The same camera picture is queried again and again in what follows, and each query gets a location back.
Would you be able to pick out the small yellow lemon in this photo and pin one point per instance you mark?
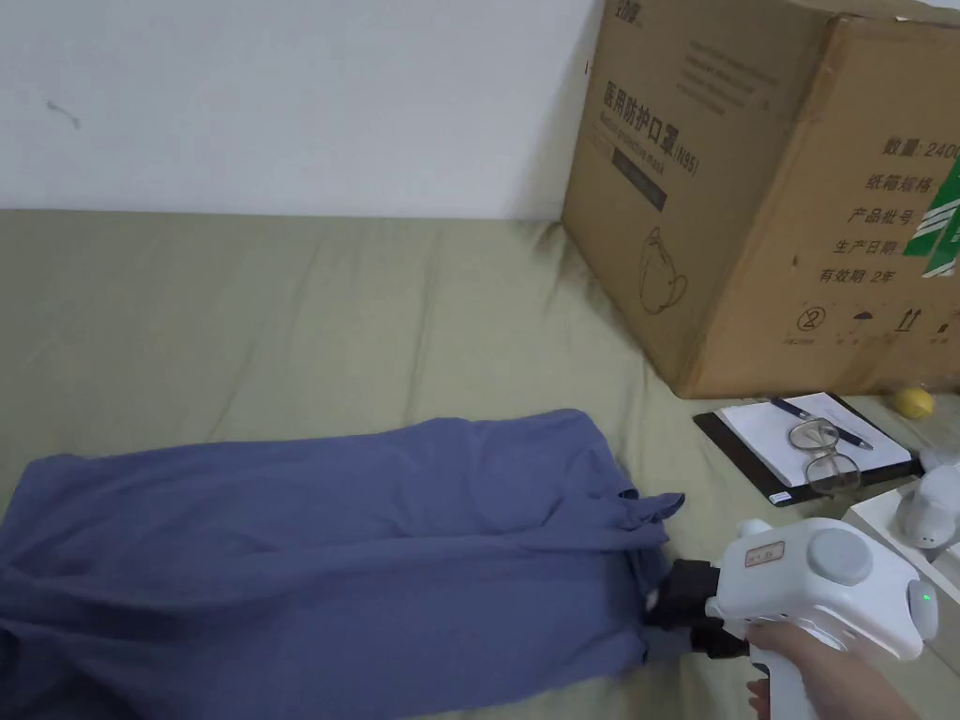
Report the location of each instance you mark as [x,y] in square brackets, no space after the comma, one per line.
[913,403]

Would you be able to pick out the large brown cardboard carton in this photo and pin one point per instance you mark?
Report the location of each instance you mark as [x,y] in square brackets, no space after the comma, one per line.
[750,187]

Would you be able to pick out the bed with pale green sheet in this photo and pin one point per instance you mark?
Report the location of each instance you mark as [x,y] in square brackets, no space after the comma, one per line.
[225,322]

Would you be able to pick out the person's right hand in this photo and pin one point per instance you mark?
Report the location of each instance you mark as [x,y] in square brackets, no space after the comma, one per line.
[795,675]

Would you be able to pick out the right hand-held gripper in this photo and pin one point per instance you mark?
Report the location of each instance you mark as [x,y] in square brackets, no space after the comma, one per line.
[825,592]

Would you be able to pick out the white paper notepad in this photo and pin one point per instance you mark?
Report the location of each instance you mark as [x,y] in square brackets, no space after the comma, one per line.
[757,439]

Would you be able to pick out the dark blue pen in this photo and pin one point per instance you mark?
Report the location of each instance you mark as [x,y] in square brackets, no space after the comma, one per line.
[806,417]

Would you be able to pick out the person's right forearm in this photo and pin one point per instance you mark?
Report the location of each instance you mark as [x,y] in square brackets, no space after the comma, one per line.
[885,690]

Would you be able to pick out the flat white box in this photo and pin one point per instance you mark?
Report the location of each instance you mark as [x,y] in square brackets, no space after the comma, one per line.
[870,521]

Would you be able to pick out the blue garment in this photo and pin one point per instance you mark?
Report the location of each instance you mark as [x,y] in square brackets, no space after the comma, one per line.
[300,570]

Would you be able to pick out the thin-framed eyeglasses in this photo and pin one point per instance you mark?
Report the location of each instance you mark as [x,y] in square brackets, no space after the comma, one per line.
[829,472]

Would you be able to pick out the white rounded hand controller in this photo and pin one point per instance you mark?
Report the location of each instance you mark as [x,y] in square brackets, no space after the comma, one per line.
[934,510]

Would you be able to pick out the black clipboard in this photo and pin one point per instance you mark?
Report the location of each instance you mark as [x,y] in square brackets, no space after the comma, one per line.
[731,457]

